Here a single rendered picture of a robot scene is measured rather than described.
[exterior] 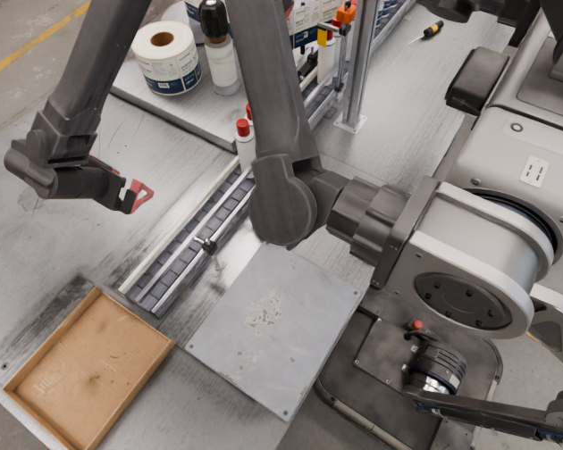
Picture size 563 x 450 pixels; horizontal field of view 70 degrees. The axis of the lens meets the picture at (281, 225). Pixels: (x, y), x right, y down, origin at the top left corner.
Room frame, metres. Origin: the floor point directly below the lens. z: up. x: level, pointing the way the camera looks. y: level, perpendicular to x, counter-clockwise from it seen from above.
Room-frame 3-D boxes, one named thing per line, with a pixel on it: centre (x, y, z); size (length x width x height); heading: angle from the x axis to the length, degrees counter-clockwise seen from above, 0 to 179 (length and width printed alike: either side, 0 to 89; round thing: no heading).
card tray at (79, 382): (0.23, 0.48, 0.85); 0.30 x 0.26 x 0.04; 143
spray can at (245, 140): (0.75, 0.08, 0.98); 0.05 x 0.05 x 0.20
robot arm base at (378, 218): (0.22, -0.10, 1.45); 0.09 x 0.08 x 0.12; 143
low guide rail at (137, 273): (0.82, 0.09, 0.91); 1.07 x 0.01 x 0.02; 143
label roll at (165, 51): (1.21, 0.34, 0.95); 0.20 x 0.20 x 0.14
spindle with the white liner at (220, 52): (1.13, 0.15, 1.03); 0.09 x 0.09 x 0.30
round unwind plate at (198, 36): (1.52, 0.26, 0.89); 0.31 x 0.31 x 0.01
